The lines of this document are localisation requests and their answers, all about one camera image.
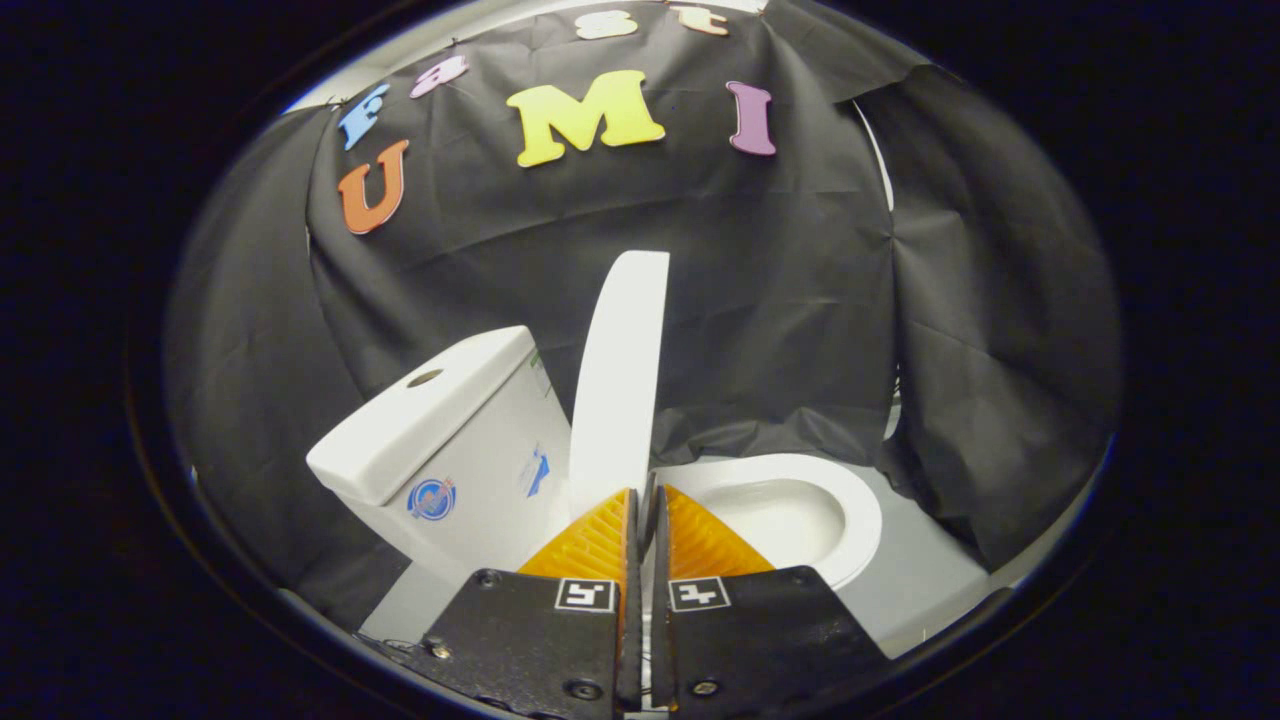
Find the black backdrop cloth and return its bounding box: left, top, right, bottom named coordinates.
left=165, top=0, right=1121, bottom=633

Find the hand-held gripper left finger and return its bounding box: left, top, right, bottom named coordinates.
left=420, top=487, right=644, bottom=713

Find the white ceramic toilet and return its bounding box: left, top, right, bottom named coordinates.
left=305, top=325, right=884, bottom=593

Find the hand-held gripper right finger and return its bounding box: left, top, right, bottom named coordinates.
left=650, top=485, right=891, bottom=713

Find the white toilet lid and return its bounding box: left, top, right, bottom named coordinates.
left=567, top=250, right=672, bottom=523

